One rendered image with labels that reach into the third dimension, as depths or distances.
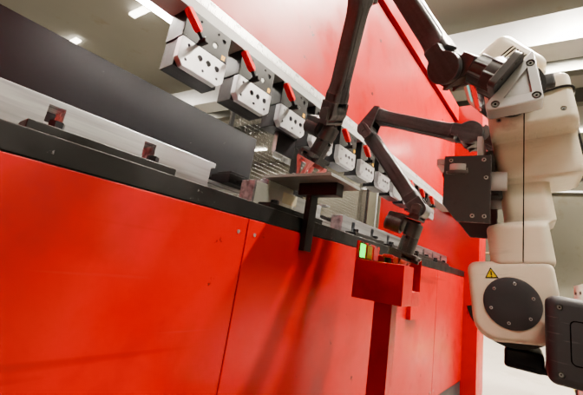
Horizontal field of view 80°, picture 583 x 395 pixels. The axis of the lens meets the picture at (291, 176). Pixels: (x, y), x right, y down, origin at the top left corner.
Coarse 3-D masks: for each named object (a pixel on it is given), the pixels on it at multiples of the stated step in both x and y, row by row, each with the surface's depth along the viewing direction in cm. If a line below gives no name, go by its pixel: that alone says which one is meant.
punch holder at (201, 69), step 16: (176, 16) 94; (176, 32) 92; (192, 32) 91; (208, 32) 96; (176, 48) 89; (192, 48) 91; (208, 48) 95; (224, 48) 100; (160, 64) 93; (176, 64) 89; (192, 64) 91; (208, 64) 96; (224, 64) 99; (192, 80) 96; (208, 80) 95
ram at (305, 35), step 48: (192, 0) 92; (240, 0) 106; (288, 0) 124; (336, 0) 150; (240, 48) 106; (288, 48) 123; (336, 48) 149; (384, 48) 190; (384, 96) 188; (432, 96) 255; (432, 144) 252
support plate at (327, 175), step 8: (264, 176) 115; (272, 176) 112; (280, 176) 110; (288, 176) 108; (296, 176) 106; (304, 176) 105; (312, 176) 103; (320, 176) 102; (328, 176) 100; (336, 176) 100; (280, 184) 121; (288, 184) 119; (296, 184) 117; (344, 184) 106; (352, 184) 108
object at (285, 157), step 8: (280, 136) 123; (288, 136) 127; (272, 144) 122; (280, 144) 123; (288, 144) 127; (272, 152) 121; (280, 152) 123; (288, 152) 126; (280, 160) 124; (288, 160) 128
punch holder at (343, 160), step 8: (352, 136) 158; (336, 144) 149; (344, 144) 152; (336, 152) 148; (344, 152) 152; (352, 152) 158; (328, 160) 150; (336, 160) 148; (344, 160) 151; (352, 160) 157; (336, 168) 158; (344, 168) 156; (352, 168) 157
